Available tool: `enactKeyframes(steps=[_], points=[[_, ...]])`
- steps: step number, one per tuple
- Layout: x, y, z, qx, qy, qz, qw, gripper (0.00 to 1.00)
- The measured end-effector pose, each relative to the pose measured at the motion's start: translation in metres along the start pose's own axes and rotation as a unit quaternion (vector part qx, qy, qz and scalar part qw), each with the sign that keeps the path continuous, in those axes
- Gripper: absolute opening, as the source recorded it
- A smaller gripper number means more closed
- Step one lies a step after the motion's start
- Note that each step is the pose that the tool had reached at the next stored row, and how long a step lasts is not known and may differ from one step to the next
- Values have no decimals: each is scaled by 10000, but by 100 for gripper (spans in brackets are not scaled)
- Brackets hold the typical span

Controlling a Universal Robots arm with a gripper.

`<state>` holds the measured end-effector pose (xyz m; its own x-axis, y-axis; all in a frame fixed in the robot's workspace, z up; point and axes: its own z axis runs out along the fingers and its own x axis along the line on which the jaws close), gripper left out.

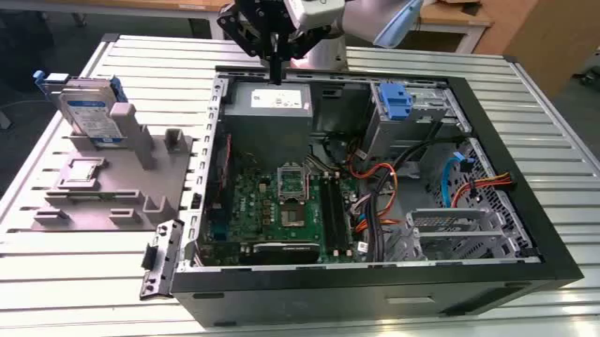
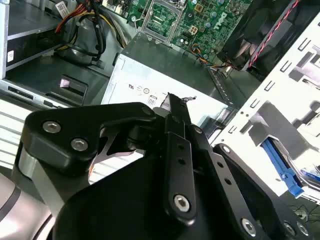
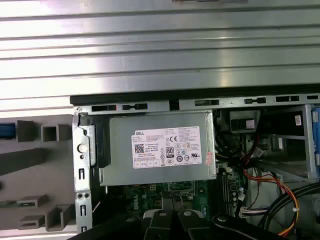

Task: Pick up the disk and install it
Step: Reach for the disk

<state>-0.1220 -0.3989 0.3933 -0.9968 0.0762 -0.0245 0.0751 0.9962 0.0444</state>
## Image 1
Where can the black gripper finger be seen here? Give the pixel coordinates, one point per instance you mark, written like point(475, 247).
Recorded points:
point(244, 38)
point(305, 42)

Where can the hard disk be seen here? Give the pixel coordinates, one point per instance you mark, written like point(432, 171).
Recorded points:
point(89, 116)

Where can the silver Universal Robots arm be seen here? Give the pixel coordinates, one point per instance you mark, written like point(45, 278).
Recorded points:
point(324, 52)

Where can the metal disk bay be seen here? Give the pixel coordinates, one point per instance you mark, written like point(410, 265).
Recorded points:
point(468, 234)

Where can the blue drive cage latch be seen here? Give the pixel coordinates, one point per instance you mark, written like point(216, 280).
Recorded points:
point(396, 102)

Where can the grey power supply unit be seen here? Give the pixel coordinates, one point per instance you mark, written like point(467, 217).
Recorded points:
point(268, 133)

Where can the metal optical drive cage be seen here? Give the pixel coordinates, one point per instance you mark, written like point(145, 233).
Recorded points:
point(422, 116)

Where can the black office chair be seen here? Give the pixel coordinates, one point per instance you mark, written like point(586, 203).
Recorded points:
point(23, 52)

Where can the grey parts rack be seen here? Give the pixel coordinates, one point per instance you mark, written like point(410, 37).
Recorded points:
point(122, 182)

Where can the green motherboard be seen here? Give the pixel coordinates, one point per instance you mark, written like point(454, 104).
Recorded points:
point(253, 210)

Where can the black RAM slot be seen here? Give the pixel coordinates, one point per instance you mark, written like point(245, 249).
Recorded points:
point(331, 214)
point(343, 214)

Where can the CPU socket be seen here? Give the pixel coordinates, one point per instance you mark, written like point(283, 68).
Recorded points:
point(295, 217)

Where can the silver CPU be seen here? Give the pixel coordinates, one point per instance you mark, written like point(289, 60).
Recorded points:
point(81, 172)

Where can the brown wooden cabinet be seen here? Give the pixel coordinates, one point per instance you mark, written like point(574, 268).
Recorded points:
point(554, 42)

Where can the green RAM stick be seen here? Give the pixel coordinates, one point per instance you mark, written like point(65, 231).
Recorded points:
point(89, 198)

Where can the black graphics card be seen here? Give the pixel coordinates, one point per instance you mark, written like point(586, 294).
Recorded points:
point(287, 251)

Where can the office chair wheel base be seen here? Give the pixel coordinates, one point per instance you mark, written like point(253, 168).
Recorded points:
point(591, 75)

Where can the hinged metal card retainer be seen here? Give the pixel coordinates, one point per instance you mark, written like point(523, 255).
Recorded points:
point(162, 259)

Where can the black open PC case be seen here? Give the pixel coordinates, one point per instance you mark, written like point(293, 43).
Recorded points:
point(328, 298)

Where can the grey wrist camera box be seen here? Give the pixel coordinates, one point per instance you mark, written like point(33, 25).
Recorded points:
point(319, 14)

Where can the wooden desk white frame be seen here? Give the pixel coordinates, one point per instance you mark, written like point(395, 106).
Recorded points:
point(459, 15)

